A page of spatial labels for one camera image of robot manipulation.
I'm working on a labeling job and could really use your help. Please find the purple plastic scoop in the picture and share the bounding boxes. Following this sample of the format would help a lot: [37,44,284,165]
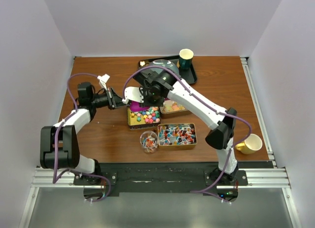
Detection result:
[129,101,149,112]

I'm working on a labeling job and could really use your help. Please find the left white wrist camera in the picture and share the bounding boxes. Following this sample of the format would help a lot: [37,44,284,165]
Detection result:
[97,74,110,90]

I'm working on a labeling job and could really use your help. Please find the purple cable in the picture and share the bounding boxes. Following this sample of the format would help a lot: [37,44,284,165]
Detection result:
[52,73,112,202]
[123,65,253,196]

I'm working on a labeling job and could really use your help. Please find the blue ceramic plate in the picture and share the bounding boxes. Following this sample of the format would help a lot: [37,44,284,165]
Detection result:
[148,59,179,74]

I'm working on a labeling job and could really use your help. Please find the aluminium frame rail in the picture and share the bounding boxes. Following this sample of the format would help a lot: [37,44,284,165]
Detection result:
[20,162,301,228]

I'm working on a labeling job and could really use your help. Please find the tin of gummy candies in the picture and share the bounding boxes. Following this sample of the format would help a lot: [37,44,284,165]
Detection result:
[159,100,191,118]

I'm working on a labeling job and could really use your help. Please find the yellow mug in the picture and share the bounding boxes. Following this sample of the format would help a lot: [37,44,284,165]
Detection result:
[235,133,263,155]

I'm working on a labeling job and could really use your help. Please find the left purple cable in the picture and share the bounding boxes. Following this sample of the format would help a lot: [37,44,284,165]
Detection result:
[52,73,112,202]

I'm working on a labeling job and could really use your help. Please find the black serving tray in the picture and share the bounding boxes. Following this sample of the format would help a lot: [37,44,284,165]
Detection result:
[137,55,197,85]

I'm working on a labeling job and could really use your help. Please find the tin of lollipops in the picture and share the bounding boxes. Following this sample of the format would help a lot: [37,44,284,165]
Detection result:
[157,123,197,151]

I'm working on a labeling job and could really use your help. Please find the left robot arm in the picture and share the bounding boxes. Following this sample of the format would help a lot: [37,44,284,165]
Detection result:
[40,82,125,185]

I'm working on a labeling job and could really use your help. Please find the dark green cup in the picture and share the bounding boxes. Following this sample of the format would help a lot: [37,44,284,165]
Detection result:
[177,48,194,70]

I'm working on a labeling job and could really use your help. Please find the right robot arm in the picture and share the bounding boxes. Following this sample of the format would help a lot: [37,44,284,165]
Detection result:
[134,67,238,185]

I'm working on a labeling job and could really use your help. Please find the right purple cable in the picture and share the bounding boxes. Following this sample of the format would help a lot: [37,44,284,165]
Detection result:
[123,65,253,196]

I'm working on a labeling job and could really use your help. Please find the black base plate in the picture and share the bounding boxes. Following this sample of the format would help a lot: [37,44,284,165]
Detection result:
[73,160,248,198]

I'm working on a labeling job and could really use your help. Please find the gold tin of star candies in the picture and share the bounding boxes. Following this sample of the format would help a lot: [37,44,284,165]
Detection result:
[127,106,161,130]

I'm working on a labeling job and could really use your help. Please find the clear glass jar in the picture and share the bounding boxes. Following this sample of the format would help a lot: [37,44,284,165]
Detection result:
[140,130,158,154]

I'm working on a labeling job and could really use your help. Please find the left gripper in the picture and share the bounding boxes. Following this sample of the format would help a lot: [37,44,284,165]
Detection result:
[90,87,128,110]

